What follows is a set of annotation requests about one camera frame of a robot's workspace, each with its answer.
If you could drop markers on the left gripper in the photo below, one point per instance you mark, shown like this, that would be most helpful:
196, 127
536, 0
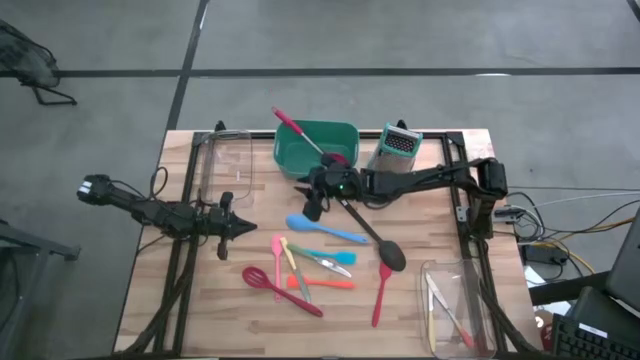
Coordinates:
223, 248

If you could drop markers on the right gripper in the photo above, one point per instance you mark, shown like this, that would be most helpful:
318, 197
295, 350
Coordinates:
335, 182

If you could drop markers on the light blue silicone spoon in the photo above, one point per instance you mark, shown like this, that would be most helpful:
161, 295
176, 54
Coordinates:
300, 223

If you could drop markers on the pink silicone spatula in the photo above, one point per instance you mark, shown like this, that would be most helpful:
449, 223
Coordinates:
277, 245

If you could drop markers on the orange silicone spatula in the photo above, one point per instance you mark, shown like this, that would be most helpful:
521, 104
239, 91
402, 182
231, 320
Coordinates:
325, 284

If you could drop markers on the black nylon spoon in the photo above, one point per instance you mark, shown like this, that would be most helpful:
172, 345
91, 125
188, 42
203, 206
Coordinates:
392, 256

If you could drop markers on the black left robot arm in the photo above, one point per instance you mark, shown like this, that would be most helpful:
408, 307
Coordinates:
150, 212

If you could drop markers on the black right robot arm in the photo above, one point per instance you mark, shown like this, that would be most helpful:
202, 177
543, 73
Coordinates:
425, 177

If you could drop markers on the teal plastic bin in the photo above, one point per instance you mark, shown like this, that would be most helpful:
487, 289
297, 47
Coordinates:
300, 155

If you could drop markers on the clear plastic bin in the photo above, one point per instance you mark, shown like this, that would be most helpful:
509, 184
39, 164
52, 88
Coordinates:
235, 150
460, 272

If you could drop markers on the steel box grater teal trim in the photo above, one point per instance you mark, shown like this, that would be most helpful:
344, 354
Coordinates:
395, 160

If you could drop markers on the red silicone spatula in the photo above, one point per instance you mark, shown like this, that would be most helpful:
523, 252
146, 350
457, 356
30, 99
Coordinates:
385, 272

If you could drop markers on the grey power strip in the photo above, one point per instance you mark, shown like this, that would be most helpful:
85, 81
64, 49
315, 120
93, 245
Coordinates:
507, 214

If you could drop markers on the dark grey side table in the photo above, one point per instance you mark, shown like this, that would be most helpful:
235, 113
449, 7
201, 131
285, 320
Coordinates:
30, 250

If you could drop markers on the white paper sheet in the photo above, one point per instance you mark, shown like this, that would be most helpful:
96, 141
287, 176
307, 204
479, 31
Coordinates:
535, 276

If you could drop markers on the black power adapter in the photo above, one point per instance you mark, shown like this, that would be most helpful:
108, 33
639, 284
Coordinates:
545, 255

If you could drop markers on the black desk bar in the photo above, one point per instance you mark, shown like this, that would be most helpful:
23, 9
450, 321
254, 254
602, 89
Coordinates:
560, 292

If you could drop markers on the black mesh chair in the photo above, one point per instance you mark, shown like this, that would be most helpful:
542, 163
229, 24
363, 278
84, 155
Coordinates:
25, 60

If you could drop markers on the black keyboard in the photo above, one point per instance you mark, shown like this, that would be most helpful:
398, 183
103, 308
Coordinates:
580, 345

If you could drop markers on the dark grey laptop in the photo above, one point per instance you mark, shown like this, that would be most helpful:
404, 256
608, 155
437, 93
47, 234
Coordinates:
627, 270

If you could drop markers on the black metal table frame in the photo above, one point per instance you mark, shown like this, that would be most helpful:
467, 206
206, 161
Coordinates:
435, 135

